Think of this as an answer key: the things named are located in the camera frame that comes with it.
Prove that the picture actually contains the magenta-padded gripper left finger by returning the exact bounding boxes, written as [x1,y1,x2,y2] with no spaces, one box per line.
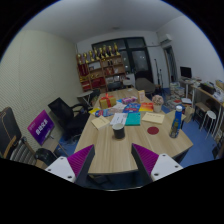
[44,144,96,188]

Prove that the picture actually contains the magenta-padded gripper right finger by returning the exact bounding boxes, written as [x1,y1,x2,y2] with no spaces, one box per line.
[130,143,184,187]

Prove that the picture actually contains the blue drink bottle white cap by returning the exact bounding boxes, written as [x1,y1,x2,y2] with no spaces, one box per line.
[168,105,184,139]

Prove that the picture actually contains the flat round red coaster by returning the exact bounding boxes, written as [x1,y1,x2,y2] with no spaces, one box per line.
[146,125,160,136]

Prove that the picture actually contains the purple sign board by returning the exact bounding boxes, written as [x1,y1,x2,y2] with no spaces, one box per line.
[27,109,56,147]

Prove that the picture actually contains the black office chair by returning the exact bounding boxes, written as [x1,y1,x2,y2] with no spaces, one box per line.
[47,97,91,141]

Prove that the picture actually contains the small light wooden side table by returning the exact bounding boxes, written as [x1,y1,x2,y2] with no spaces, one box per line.
[165,109,187,122]

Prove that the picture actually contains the teal book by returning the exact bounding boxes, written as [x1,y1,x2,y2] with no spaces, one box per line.
[124,111,142,127]

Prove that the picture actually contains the black mug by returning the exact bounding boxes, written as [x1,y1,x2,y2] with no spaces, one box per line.
[111,122,126,140]

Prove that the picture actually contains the small beige envelope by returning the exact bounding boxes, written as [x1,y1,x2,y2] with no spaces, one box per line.
[90,115,111,130]

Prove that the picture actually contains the orange book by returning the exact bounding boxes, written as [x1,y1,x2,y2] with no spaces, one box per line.
[138,102,155,113]

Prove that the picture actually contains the black and brown chair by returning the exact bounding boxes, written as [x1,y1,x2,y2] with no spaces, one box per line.
[0,106,58,168]

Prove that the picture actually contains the white paper booklet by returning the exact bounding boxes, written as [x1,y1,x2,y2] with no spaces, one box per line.
[109,112,129,127]

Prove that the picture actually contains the blue printed book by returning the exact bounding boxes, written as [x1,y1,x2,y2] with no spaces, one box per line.
[122,102,142,114]

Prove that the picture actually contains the potted pink flowers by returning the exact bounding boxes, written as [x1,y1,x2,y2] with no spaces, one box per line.
[151,94,165,113]

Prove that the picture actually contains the white round stool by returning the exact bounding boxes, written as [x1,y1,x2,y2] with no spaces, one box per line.
[199,110,218,134]

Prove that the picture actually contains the brown wooden stool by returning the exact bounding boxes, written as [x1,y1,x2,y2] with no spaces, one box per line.
[194,102,211,125]

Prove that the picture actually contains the pile of books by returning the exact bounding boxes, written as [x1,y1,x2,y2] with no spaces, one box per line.
[166,81,193,111]

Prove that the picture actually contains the standing yellow card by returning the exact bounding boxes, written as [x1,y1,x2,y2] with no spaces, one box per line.
[137,89,147,104]

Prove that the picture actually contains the pink box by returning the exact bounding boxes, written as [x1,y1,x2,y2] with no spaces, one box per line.
[121,96,138,105]

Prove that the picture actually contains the small white folding table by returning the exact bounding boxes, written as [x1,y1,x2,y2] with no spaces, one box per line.
[76,90,94,108]

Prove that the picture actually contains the yellow gift box red ribbon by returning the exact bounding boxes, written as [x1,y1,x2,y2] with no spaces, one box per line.
[98,92,117,110]

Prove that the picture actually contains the grey armchair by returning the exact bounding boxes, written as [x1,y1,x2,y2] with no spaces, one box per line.
[134,77,157,98]

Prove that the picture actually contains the cluttered wooden desk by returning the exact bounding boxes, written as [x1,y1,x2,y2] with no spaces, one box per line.
[191,79,224,141]

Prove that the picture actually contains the black tripod stand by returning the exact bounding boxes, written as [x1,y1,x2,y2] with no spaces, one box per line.
[153,58,162,88]

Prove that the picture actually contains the black computer monitor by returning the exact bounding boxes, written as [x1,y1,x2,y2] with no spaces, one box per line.
[179,66,193,80]

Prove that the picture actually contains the wooden shelf unit with trophies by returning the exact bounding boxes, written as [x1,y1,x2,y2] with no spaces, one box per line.
[75,42,128,93]

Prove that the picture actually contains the black framed glass door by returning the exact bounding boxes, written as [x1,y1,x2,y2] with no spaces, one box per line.
[91,36,154,84]

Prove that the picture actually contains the white air conditioner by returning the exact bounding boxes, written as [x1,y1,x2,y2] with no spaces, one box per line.
[159,33,174,45]

